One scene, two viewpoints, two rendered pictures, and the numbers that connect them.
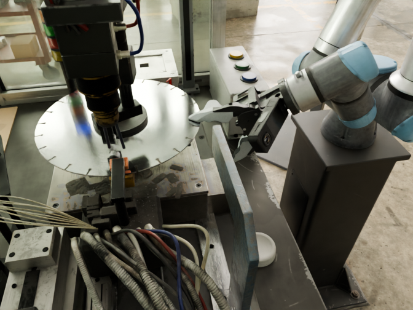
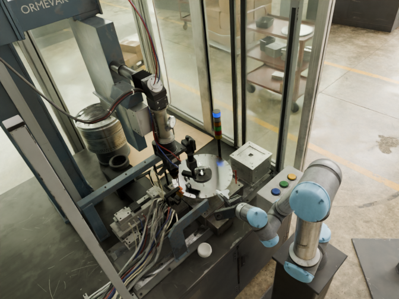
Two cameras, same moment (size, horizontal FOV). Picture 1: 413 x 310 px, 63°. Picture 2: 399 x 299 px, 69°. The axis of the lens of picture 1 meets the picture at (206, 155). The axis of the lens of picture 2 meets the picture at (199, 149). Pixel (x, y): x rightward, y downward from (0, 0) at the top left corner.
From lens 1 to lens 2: 1.09 m
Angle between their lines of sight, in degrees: 47
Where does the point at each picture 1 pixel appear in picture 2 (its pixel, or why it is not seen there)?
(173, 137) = (203, 192)
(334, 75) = (243, 214)
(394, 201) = not seen: outside the picture
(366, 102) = (260, 235)
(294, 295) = (194, 270)
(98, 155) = (181, 181)
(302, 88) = (237, 210)
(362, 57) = (250, 216)
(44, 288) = (147, 203)
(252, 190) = (232, 234)
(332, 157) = (281, 255)
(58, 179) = not seen: hidden behind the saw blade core
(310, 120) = not seen: hidden behind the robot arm
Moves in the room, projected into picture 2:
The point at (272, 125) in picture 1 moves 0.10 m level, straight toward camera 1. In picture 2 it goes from (225, 213) to (204, 220)
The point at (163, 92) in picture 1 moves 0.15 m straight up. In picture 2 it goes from (225, 174) to (224, 153)
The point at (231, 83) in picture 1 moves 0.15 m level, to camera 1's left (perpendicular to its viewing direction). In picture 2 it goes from (265, 188) to (246, 172)
